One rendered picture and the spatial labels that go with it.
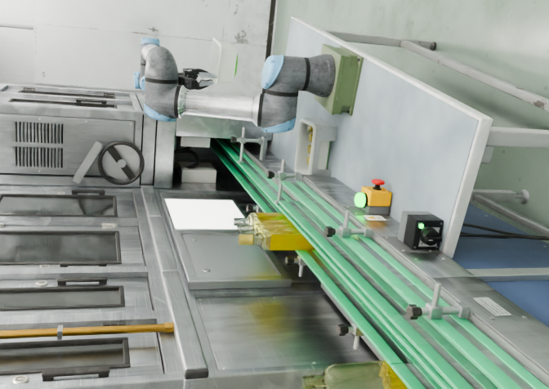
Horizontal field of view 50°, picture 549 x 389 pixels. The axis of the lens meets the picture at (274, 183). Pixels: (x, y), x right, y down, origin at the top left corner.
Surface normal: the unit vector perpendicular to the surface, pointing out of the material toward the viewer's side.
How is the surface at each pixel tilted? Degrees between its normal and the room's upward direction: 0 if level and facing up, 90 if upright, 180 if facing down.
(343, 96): 90
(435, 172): 0
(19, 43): 90
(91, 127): 90
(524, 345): 90
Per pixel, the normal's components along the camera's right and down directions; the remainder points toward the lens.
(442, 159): -0.96, -0.03
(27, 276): 0.27, 0.26
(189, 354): 0.11, -0.96
